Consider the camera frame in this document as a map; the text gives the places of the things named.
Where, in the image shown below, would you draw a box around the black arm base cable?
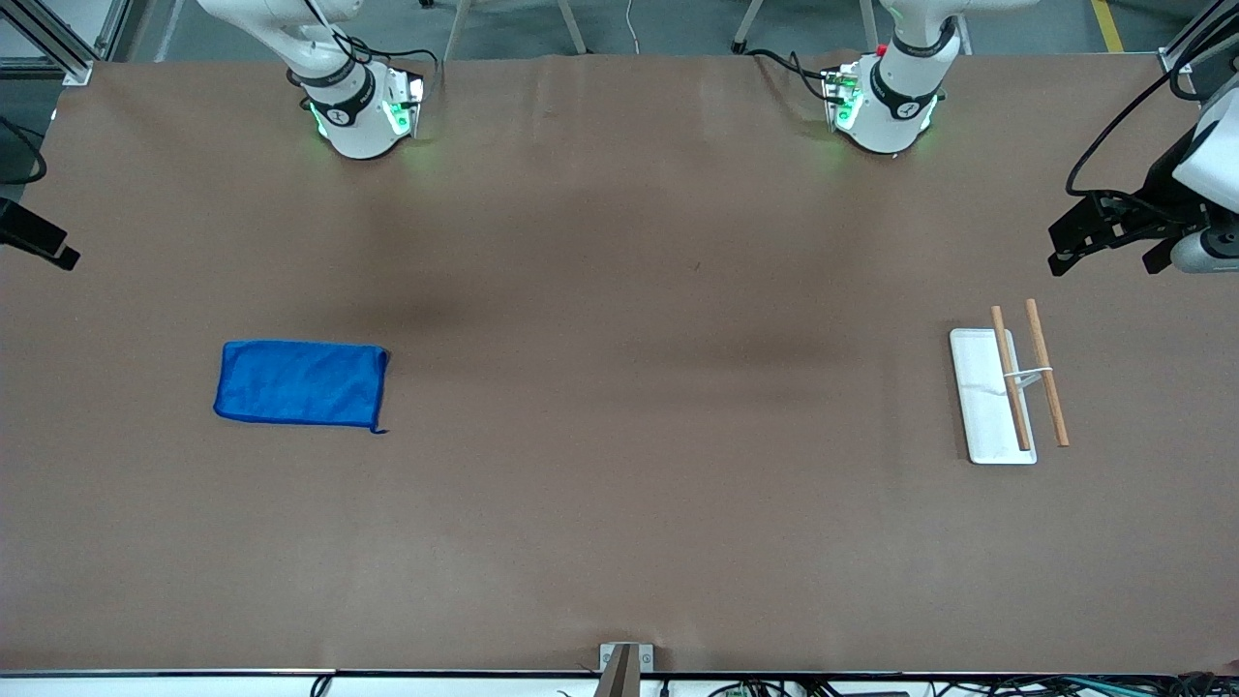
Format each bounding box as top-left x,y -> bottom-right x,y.
334,34 -> 442,98
745,48 -> 843,103

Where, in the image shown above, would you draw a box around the black right arm base cable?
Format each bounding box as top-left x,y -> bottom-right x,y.
334,34 -> 442,98

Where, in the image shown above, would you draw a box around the aluminium frame profile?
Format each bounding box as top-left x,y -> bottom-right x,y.
1160,0 -> 1239,75
0,0 -> 95,86

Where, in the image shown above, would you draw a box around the blue microfibre towel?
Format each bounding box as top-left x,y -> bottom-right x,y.
213,339 -> 391,435

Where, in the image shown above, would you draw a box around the grey metal camera mount bracket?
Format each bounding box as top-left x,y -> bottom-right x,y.
598,643 -> 655,697

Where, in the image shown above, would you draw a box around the tangled black green cables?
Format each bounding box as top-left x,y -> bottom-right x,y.
707,671 -> 1239,697

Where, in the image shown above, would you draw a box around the white towel rack wooden rods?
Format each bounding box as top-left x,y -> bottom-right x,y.
949,298 -> 1072,467

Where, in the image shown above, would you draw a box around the black left arm base cable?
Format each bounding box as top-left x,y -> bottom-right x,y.
745,48 -> 843,103

